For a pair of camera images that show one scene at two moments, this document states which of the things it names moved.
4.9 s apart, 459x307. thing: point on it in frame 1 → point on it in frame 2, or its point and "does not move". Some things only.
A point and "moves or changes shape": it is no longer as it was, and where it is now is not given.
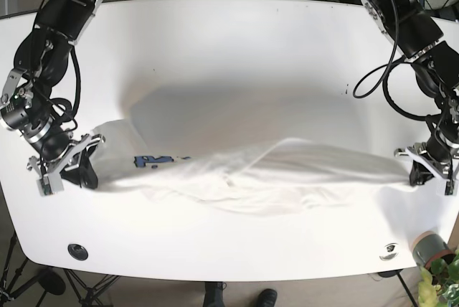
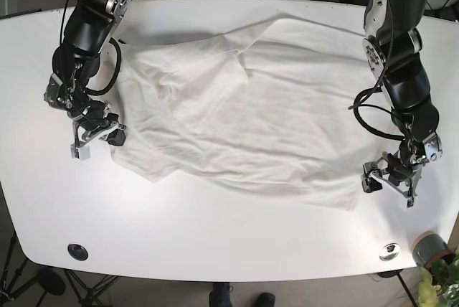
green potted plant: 439,285 does not move
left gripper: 40,131 → 95,115
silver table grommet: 389,252 does not move
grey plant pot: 428,247 does not move
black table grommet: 77,252 does not move
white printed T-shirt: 261,177 moves or changes shape
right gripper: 442,154 → 405,165
